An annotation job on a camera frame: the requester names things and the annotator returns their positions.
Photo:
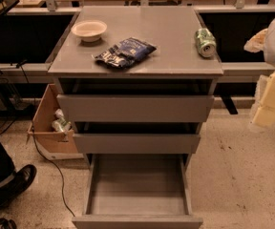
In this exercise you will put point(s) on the black chair caster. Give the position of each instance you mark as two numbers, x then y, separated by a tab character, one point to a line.
7	224

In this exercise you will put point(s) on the brown cardboard box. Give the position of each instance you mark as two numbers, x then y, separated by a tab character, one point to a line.
42	125

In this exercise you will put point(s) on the grey top drawer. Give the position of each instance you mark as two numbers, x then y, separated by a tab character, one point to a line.
135	100

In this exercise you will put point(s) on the blue chip bag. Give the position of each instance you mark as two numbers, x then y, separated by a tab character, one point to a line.
125	54

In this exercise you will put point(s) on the cans in cardboard box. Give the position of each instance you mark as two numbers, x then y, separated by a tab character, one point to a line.
60	124

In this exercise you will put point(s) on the black shoe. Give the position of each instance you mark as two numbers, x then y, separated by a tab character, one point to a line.
13	186

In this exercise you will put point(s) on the grey drawer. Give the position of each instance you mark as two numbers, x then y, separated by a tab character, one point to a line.
137	192
137	138
135	100

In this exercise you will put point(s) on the green soda can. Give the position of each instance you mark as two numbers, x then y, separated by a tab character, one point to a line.
205	42

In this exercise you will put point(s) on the grey middle drawer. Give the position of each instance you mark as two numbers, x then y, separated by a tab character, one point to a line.
137	138

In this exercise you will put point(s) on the white paper bowl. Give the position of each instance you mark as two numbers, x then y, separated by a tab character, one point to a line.
89	30

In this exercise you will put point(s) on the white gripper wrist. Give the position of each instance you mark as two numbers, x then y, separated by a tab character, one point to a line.
265	115

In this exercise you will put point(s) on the grey bottom drawer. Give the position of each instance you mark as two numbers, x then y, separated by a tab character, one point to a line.
137	192

